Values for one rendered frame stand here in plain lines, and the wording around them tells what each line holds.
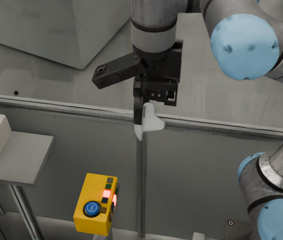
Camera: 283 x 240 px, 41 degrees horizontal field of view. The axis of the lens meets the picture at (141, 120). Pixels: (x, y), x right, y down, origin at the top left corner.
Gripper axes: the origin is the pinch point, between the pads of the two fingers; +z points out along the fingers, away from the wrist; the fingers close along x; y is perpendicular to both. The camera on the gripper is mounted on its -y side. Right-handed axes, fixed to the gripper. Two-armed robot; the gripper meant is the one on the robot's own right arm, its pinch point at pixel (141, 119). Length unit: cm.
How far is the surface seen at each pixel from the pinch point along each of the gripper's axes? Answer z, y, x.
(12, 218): 148, -86, 44
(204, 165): 73, 20, 46
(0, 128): 53, -62, 35
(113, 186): 40.8, -10.0, 8.7
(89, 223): 42.7, -14.6, -3.6
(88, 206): 39.8, -15.7, -0.1
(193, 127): 50, 13, 46
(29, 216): 109, -60, 28
